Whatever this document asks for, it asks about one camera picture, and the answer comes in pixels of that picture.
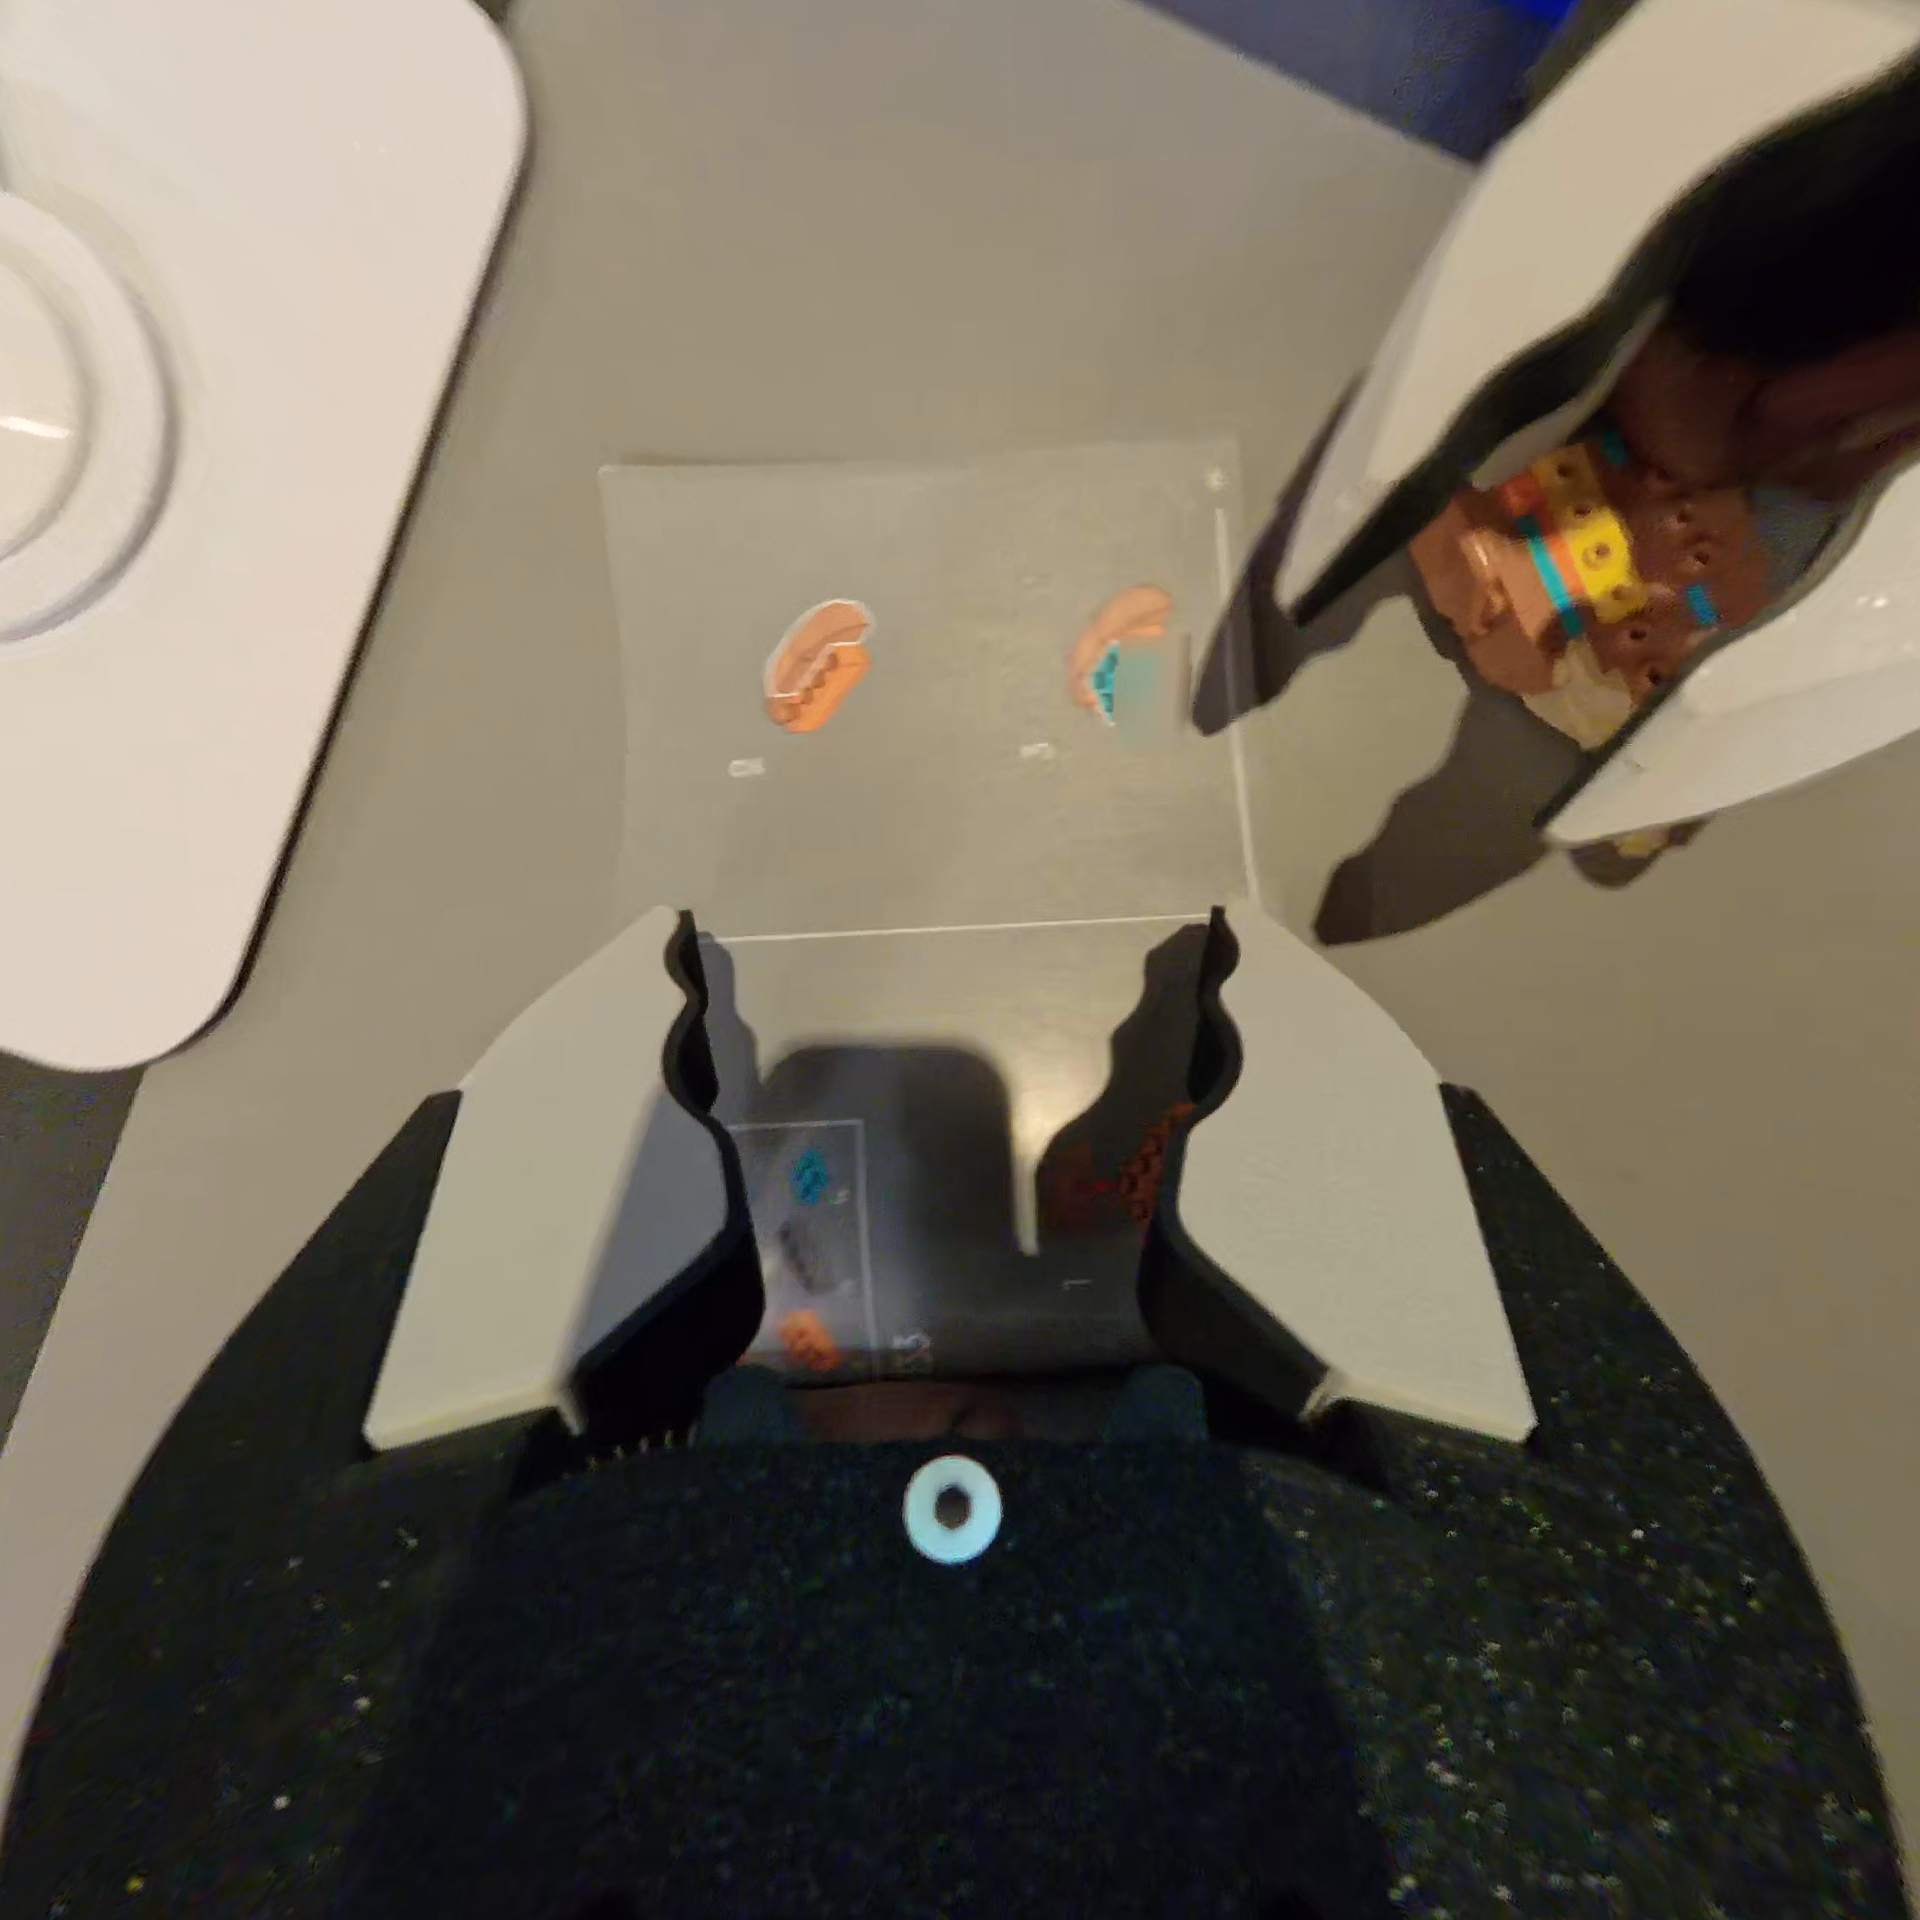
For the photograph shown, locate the clear round-base stand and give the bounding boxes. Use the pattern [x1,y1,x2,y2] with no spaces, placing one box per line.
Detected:
[0,188,183,647]

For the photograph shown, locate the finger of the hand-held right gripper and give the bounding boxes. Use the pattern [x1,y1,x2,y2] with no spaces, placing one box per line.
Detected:
[1543,477,1920,848]
[1266,0,1920,628]

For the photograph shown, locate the white flat board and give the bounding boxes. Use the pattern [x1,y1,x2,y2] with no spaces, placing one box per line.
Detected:
[0,0,531,1074]

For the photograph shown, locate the grey desk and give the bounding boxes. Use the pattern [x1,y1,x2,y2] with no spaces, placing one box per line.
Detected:
[0,0,1920,1802]

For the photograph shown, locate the grey instruction booklet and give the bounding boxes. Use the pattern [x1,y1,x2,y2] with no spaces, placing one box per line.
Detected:
[597,438,1261,1390]

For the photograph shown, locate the blue plastic bin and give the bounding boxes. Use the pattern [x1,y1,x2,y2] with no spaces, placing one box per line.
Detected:
[1141,0,1592,159]

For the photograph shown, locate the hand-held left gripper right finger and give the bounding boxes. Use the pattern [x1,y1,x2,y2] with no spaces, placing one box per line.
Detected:
[1141,902,1538,1450]

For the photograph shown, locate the brown yellow toy brick model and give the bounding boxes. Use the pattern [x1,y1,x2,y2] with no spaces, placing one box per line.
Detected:
[1407,428,1854,886]

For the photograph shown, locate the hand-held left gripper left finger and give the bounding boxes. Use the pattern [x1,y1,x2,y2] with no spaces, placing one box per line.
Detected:
[364,902,768,1451]

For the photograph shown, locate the person's right hand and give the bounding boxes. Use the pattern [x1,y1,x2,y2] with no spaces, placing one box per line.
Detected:
[1622,322,1920,484]

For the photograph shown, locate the dark desk cable cover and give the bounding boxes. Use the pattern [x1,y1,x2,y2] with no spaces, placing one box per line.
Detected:
[0,1048,143,1450]

